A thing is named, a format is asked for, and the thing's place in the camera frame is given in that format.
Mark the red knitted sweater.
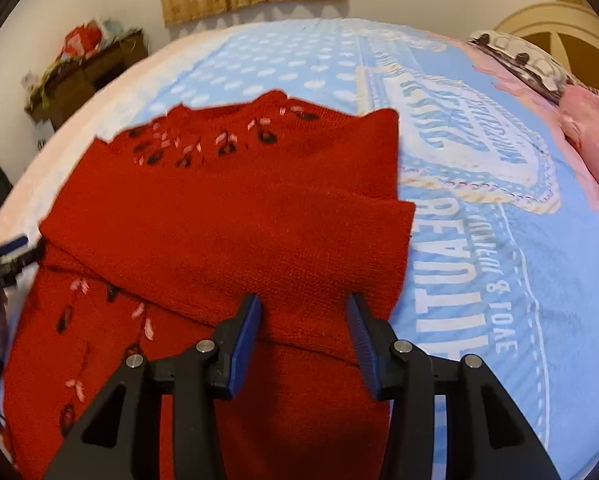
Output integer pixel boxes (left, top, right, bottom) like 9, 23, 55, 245
4, 91, 414, 479

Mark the black white patterned pillow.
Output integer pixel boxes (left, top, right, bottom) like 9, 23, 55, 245
470, 30, 585, 104

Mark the pink quilt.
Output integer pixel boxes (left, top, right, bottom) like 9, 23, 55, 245
557, 86, 599, 212

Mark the cream wooden headboard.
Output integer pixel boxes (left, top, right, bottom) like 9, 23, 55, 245
495, 1, 599, 68

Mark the blue polka dot blanket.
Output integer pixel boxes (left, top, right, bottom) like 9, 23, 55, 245
131, 20, 599, 479

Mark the brown wooden desk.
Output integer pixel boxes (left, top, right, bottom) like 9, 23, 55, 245
25, 29, 148, 131

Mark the red bag on desk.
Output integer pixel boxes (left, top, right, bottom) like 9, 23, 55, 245
60, 21, 103, 60

